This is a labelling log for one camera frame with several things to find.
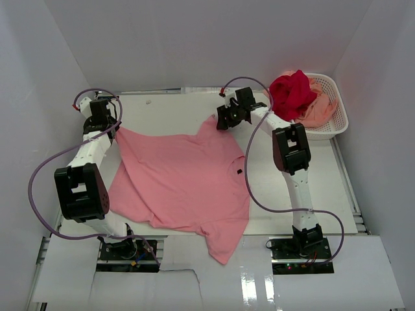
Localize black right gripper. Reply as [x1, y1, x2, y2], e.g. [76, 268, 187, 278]
[217, 102, 243, 131]

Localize peach orange t-shirt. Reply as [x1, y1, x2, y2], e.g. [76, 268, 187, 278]
[265, 70, 338, 128]

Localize red t-shirt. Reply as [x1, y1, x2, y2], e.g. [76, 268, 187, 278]
[269, 70, 317, 121]

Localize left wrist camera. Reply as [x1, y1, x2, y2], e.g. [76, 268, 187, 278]
[72, 97, 92, 117]

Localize white cardboard front cover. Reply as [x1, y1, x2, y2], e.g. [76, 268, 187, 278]
[32, 235, 405, 310]

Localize pink t-shirt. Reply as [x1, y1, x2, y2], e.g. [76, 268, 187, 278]
[108, 117, 250, 264]

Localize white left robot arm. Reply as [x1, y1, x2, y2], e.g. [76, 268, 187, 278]
[54, 97, 137, 259]

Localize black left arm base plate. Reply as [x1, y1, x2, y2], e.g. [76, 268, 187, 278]
[98, 237, 158, 263]

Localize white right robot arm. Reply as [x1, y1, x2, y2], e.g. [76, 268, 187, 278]
[217, 87, 323, 259]

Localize white plastic laundry basket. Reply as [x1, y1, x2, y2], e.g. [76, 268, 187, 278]
[295, 73, 349, 141]

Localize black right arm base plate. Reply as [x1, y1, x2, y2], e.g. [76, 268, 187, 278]
[265, 238, 331, 261]

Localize white paper label sheet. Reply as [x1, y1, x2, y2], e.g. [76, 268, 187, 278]
[180, 87, 221, 94]

